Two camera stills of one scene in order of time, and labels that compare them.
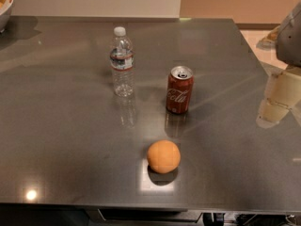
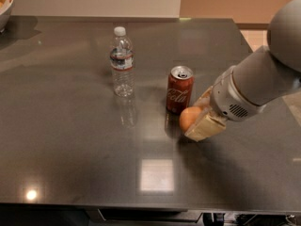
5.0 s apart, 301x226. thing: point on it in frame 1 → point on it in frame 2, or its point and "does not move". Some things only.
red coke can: x=180 y=88 does not move
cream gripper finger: x=282 y=91 → x=226 y=100
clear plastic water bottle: x=121 y=59 does not move
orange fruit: x=163 y=156 → x=187 y=116
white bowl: x=6 y=9 does not move
